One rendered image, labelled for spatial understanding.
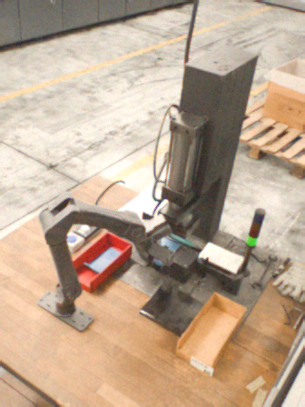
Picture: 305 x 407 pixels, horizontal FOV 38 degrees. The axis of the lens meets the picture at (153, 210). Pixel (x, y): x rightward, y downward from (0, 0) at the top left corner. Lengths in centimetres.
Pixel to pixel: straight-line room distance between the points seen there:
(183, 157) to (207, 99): 19
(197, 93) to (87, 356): 86
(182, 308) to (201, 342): 14
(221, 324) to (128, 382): 37
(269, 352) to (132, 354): 44
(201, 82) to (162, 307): 74
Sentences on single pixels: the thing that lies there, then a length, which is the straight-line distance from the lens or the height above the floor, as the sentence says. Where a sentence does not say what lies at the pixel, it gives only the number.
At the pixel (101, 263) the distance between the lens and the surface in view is 168.
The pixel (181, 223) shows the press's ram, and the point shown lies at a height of 115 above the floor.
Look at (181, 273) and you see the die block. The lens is 162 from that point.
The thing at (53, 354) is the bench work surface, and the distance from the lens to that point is 145.
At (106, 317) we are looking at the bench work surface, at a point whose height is 90.
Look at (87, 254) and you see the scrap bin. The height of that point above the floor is 93.
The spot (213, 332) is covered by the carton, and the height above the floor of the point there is 91.
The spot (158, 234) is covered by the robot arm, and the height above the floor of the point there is 119.
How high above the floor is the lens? 208
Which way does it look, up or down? 37 degrees down
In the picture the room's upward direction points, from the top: 6 degrees clockwise
